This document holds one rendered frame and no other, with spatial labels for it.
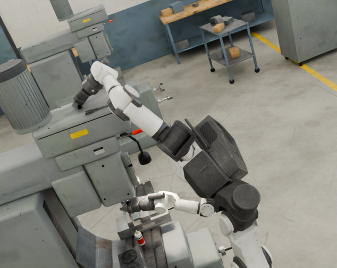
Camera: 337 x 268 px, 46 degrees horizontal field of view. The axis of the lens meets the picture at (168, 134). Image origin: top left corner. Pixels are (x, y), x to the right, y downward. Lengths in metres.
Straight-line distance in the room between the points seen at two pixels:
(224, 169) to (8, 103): 1.05
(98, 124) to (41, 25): 6.80
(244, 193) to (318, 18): 4.96
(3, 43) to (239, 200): 7.64
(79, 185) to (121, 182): 0.22
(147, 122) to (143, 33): 6.99
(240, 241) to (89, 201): 0.84
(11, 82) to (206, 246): 1.54
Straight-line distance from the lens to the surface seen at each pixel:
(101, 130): 1.99
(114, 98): 1.73
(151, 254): 2.46
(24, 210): 2.16
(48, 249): 2.30
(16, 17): 8.74
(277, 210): 3.85
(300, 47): 6.35
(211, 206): 2.21
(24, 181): 2.20
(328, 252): 3.47
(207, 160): 1.80
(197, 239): 2.73
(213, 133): 1.83
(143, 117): 1.69
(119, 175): 2.16
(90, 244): 2.64
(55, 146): 2.05
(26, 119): 2.04
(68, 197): 2.21
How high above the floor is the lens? 2.59
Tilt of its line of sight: 28 degrees down
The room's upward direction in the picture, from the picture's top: 20 degrees counter-clockwise
